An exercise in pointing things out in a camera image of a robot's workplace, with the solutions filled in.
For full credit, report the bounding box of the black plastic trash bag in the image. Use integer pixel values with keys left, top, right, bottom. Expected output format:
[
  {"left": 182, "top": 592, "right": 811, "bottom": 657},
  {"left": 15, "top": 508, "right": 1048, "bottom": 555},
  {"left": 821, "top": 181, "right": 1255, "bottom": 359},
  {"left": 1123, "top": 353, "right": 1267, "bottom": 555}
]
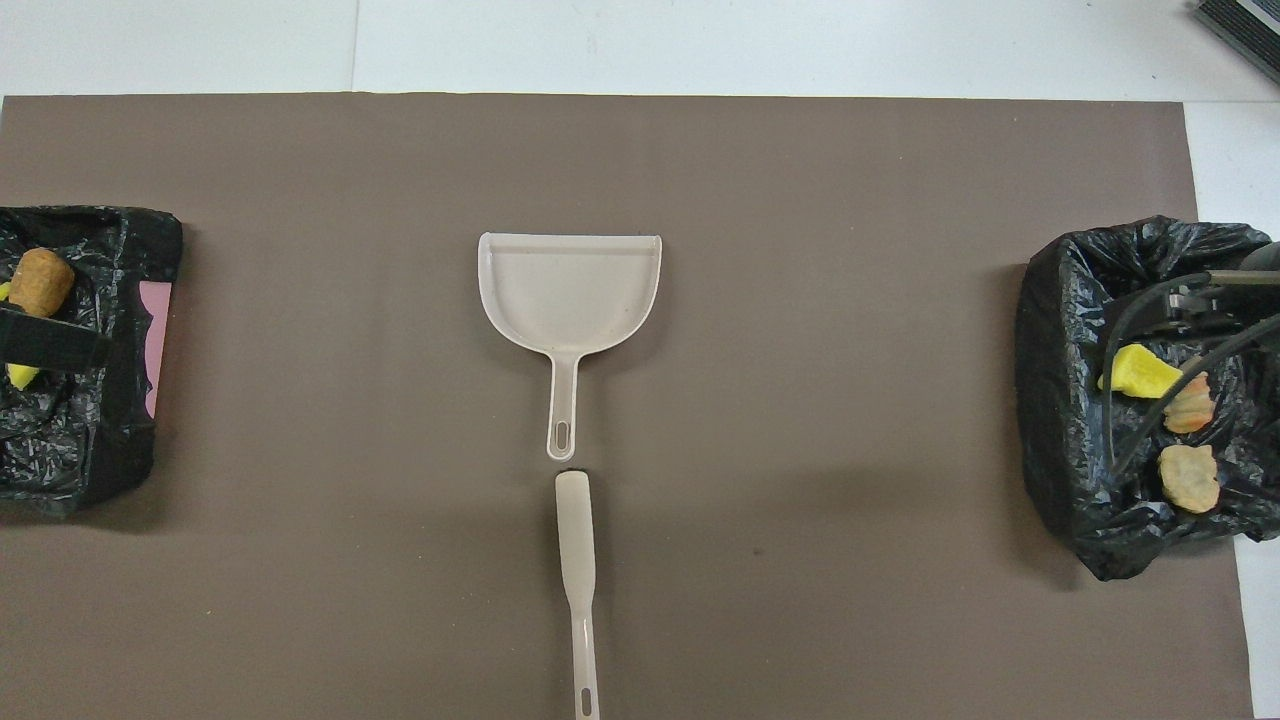
[
  {"left": 0, "top": 205, "right": 185, "bottom": 517},
  {"left": 1015, "top": 215, "right": 1280, "bottom": 582}
]

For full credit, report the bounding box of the pink plastic bin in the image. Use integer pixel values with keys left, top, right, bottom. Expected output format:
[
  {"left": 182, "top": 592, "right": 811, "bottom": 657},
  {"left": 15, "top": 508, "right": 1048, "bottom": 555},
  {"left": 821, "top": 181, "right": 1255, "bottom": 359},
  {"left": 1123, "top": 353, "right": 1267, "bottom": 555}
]
[{"left": 138, "top": 281, "right": 174, "bottom": 419}]

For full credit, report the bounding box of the round brown crusty bread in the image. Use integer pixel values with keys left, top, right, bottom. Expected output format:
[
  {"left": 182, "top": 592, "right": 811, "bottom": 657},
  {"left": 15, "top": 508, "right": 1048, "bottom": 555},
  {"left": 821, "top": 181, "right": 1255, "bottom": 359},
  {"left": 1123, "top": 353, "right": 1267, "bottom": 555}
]
[{"left": 8, "top": 248, "right": 76, "bottom": 319}]

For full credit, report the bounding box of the beige plastic dustpan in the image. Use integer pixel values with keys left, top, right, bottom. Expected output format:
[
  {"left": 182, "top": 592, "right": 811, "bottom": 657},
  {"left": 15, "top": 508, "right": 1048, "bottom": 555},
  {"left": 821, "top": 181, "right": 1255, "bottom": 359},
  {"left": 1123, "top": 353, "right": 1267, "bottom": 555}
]
[{"left": 477, "top": 232, "right": 664, "bottom": 462}]

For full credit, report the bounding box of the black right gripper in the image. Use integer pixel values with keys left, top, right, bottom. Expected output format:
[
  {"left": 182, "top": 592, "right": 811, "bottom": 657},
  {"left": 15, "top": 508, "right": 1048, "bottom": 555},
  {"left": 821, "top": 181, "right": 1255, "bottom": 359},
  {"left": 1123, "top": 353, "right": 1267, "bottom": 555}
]
[{"left": 1165, "top": 270, "right": 1280, "bottom": 336}]

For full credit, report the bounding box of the dark grey ribbed panel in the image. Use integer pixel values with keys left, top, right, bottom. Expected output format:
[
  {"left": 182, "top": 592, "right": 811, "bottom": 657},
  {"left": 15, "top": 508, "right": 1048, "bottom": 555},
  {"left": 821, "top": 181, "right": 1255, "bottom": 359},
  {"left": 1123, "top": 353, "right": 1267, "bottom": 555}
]
[{"left": 1193, "top": 0, "right": 1280, "bottom": 86}]

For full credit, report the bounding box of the tan ridged croissant piece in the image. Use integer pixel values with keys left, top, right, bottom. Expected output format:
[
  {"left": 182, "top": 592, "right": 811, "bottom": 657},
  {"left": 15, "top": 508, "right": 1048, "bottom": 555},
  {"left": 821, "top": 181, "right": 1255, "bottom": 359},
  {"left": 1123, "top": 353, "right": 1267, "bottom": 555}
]
[{"left": 1162, "top": 372, "right": 1216, "bottom": 435}]

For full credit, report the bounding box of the pale bread piece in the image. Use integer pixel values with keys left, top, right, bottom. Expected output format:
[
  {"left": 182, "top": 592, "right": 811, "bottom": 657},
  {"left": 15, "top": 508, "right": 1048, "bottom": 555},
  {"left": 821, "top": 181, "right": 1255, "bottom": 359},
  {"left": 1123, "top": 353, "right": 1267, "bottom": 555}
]
[{"left": 1158, "top": 443, "right": 1221, "bottom": 515}]

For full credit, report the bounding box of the brown table mat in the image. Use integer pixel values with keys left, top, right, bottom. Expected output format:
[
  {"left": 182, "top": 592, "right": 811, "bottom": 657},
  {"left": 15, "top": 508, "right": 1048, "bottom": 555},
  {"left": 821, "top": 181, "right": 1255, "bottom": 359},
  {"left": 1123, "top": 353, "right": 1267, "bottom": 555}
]
[{"left": 0, "top": 93, "right": 1257, "bottom": 720}]

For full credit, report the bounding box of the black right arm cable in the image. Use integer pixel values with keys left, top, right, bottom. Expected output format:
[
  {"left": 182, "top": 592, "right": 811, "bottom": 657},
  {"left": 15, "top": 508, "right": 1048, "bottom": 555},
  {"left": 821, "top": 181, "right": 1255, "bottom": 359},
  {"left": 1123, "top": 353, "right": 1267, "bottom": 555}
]
[{"left": 1100, "top": 272, "right": 1280, "bottom": 471}]

